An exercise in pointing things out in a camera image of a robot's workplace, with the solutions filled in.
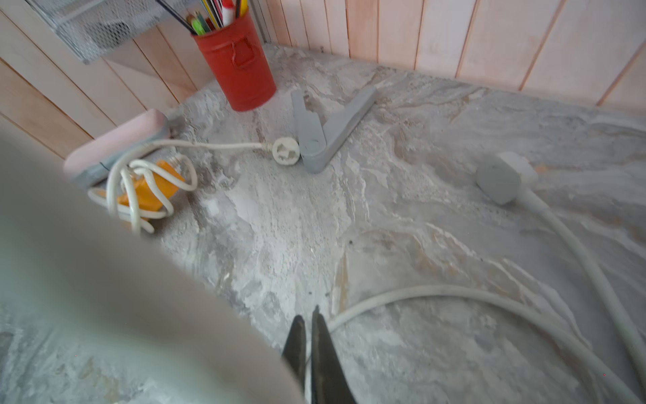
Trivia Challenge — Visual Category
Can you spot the pencils and pens bundle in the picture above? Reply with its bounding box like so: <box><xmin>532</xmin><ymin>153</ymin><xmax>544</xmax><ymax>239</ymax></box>
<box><xmin>156</xmin><ymin>0</ymin><xmax>249</xmax><ymax>36</ymax></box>

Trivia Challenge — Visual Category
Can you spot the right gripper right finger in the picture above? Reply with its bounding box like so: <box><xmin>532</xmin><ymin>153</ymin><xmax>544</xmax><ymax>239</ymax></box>
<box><xmin>311</xmin><ymin>306</ymin><xmax>357</xmax><ymax>404</ymax></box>

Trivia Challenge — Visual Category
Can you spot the white cord of yellow strip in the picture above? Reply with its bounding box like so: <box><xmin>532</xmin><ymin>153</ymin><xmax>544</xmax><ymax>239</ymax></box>
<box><xmin>86</xmin><ymin>136</ymin><xmax>302</xmax><ymax>236</ymax></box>

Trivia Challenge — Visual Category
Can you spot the white wire mesh shelf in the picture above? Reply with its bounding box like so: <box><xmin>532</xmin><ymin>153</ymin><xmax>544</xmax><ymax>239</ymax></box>
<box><xmin>28</xmin><ymin>0</ymin><xmax>171</xmax><ymax>64</ymax></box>

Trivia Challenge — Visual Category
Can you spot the yellow power strip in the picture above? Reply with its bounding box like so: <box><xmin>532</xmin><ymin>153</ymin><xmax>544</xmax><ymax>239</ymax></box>
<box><xmin>129</xmin><ymin>160</ymin><xmax>194</xmax><ymax>219</ymax></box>

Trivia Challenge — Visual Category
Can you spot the grey stapler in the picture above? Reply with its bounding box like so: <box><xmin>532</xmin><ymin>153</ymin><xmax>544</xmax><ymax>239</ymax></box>
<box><xmin>291</xmin><ymin>85</ymin><xmax>377</xmax><ymax>174</ymax></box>

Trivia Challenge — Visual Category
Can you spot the red metal pencil cup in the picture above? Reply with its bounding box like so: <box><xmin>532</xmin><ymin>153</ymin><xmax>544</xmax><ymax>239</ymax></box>
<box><xmin>193</xmin><ymin>13</ymin><xmax>277</xmax><ymax>112</ymax></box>

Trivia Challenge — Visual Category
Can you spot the white power strip cord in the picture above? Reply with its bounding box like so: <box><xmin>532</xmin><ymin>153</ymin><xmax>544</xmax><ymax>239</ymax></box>
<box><xmin>325</xmin><ymin>150</ymin><xmax>646</xmax><ymax>404</ymax></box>

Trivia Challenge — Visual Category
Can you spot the white power strip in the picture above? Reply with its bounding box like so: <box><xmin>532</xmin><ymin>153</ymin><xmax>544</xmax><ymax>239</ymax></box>
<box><xmin>1</xmin><ymin>138</ymin><xmax>304</xmax><ymax>403</ymax></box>

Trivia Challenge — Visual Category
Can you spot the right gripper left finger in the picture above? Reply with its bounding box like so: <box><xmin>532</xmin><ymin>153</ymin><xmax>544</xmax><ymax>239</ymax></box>
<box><xmin>282</xmin><ymin>315</ymin><xmax>307</xmax><ymax>391</ymax></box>

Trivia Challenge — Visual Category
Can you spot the pink case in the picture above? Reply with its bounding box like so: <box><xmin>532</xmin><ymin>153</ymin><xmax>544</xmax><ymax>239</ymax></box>
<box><xmin>63</xmin><ymin>109</ymin><xmax>170</xmax><ymax>188</ymax></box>

